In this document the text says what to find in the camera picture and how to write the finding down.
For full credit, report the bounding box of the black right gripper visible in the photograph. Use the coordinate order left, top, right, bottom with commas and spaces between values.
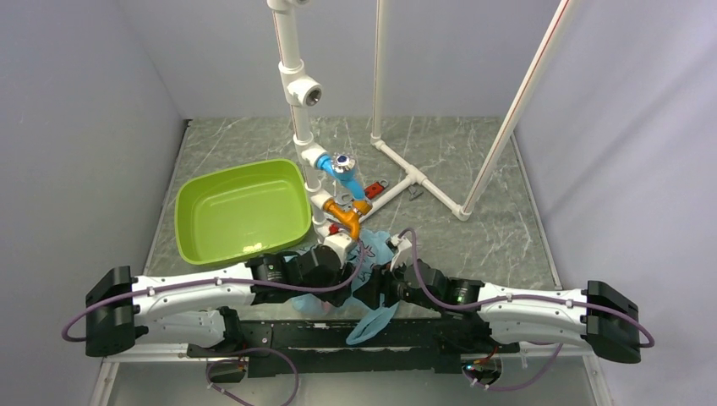
353, 254, 442, 311

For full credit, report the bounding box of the blue printed plastic bag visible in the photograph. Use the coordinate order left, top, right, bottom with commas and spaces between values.
290, 229, 398, 346

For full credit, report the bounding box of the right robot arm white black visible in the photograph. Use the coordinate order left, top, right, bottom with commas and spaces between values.
354, 261, 644, 364

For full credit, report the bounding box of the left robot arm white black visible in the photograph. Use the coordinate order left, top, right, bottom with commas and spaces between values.
80, 243, 367, 358

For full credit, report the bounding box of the orange plastic faucet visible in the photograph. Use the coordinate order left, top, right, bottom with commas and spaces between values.
322, 199, 373, 241

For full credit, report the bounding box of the red grey pipe wrench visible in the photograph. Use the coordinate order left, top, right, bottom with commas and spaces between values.
364, 179, 389, 200

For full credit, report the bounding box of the small grey clip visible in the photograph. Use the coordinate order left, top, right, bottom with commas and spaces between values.
407, 186, 423, 201

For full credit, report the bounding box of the blue plastic faucet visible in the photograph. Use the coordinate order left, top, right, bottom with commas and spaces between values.
315, 153, 366, 200

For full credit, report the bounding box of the green plastic basin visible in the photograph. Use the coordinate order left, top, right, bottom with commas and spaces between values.
174, 158, 312, 266

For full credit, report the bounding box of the thin white rear pipe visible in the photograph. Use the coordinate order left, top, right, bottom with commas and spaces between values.
370, 0, 389, 146

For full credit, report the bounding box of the white vertical pipe with fittings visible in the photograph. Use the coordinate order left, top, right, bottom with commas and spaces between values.
266, 1, 330, 243

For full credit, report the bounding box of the white slanted pipe red stripe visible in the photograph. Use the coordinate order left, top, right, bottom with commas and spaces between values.
458, 0, 583, 221

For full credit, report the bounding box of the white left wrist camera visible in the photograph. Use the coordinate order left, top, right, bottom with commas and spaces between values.
321, 222, 358, 266

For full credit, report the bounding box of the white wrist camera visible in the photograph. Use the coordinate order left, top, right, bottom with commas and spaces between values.
321, 222, 358, 266
386, 233, 413, 272

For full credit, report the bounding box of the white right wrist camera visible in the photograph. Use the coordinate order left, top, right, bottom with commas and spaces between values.
386, 233, 413, 272

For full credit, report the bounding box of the white floor pipe frame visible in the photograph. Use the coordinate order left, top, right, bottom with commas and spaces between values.
361, 134, 471, 222

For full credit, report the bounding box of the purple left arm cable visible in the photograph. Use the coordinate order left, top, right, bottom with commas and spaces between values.
60, 238, 368, 406

